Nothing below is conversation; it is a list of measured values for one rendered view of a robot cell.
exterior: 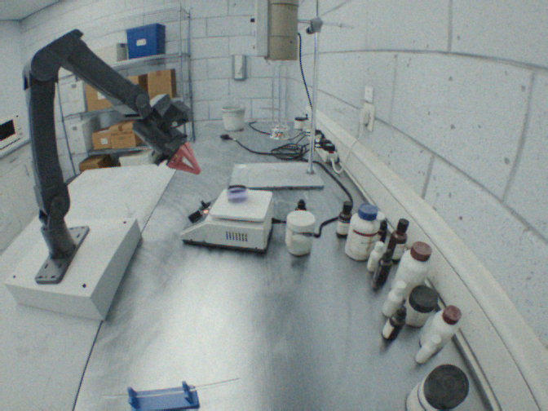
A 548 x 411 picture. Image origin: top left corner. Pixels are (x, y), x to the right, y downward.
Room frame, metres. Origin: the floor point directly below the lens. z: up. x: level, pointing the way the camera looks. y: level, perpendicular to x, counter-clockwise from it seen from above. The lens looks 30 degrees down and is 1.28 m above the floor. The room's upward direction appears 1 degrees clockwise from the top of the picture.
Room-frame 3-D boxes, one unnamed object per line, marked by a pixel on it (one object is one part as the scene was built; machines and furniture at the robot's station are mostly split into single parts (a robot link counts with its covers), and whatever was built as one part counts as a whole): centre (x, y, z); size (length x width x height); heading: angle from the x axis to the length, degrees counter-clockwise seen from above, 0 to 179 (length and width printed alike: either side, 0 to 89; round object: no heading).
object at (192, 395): (0.11, 0.15, 0.92); 0.10 x 0.03 x 0.04; 110
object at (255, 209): (0.52, 0.07, 0.98); 0.12 x 0.12 x 0.01; 82
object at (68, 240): (0.34, 0.45, 1.00); 0.20 x 0.07 x 0.08; 13
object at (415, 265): (0.33, -0.26, 0.95); 0.06 x 0.06 x 0.11
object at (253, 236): (0.52, 0.10, 0.94); 0.22 x 0.13 x 0.08; 82
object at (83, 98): (2.51, 1.55, 0.95); 1.43 x 0.41 x 1.90; 95
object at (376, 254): (0.40, -0.21, 0.93); 0.03 x 0.03 x 0.07
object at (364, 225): (0.45, -0.19, 0.96); 0.06 x 0.06 x 0.11
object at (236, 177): (0.53, 0.08, 1.02); 0.06 x 0.05 x 0.08; 96
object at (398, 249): (0.43, -0.27, 0.95); 0.04 x 0.04 x 0.10
